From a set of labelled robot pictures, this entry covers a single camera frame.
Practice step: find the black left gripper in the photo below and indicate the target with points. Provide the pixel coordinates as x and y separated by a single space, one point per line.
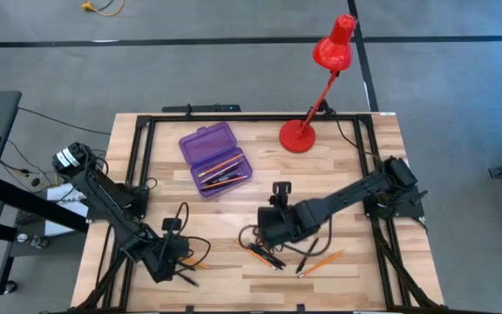
168 259

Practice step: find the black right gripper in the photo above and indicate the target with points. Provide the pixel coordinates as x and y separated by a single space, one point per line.
281 224

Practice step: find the orange pencil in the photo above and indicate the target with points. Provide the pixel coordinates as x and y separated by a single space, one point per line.
320 264
201 264
225 182
255 255
220 165

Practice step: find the natural wood pencil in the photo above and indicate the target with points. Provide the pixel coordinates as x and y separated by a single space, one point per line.
222 172

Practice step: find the purple translucent pencil box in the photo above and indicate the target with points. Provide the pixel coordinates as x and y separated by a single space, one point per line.
207 148

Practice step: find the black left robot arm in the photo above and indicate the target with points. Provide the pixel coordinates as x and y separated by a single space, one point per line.
103 196

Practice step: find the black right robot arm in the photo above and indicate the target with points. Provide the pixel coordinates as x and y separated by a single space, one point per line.
355 192

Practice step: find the red desk lamp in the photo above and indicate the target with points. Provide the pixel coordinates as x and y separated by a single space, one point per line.
296 137

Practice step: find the white paper sheet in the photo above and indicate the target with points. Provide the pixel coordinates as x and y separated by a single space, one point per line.
57 229

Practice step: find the black power strip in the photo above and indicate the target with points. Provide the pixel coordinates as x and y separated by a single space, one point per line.
203 108

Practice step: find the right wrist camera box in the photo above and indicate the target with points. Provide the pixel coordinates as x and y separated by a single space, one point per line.
281 188

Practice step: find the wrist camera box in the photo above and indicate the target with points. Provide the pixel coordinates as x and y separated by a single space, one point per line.
171 224
281 188

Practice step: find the black frame clamp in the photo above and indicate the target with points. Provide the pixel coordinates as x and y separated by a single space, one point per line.
189 309

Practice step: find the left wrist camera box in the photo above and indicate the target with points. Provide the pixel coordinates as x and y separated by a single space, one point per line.
171 224

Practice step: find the table-level camera box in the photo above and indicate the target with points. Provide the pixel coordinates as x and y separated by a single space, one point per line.
301 309

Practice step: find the black aluminium table frame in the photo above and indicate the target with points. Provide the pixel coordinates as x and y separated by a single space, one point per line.
255 118

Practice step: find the black desk base frame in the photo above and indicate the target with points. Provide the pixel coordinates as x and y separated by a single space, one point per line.
37 205

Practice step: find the black wall plug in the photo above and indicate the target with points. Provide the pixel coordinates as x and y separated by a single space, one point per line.
35 181

